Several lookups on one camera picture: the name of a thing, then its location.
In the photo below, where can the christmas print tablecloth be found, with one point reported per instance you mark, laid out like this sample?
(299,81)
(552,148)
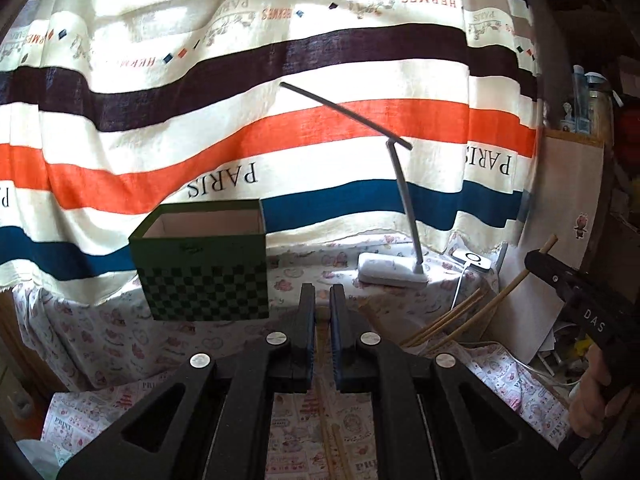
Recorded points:
(295,425)

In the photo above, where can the white plastic bag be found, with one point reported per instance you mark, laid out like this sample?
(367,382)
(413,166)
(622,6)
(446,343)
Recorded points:
(40,457)

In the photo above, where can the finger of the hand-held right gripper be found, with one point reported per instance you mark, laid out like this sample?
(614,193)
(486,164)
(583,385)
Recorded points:
(542,266)

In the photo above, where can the bear print cloth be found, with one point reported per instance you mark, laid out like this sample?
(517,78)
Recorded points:
(100,330)

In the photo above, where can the small yellow item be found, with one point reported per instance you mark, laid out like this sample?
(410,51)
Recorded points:
(582,345)

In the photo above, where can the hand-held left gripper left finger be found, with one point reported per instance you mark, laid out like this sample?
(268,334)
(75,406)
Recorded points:
(305,340)

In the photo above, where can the white desk lamp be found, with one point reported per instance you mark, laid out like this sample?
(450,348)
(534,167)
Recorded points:
(385,270)

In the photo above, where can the beige side panel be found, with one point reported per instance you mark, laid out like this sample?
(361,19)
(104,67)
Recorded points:
(565,200)

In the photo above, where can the white paper sheets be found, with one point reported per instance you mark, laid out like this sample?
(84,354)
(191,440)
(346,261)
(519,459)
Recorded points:
(547,340)

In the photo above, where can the glass jar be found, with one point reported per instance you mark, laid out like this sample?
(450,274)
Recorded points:
(602,105)

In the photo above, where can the clear plastic bottle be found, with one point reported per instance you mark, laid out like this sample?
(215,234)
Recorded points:
(580,100)

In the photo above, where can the striped printed curtain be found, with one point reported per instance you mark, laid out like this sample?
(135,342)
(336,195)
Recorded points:
(250,85)

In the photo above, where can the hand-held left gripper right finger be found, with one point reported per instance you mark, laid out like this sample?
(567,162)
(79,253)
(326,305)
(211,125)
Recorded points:
(340,345)

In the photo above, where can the light wooden chopstick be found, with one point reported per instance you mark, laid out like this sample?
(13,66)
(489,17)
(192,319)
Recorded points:
(450,313)
(326,452)
(450,323)
(342,460)
(480,311)

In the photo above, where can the white charger puck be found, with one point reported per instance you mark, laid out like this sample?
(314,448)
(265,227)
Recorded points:
(475,260)

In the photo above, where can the person's right hand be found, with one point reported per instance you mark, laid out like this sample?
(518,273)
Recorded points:
(587,405)

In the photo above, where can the green checkered box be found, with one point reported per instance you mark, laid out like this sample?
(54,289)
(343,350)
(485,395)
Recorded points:
(200,285)

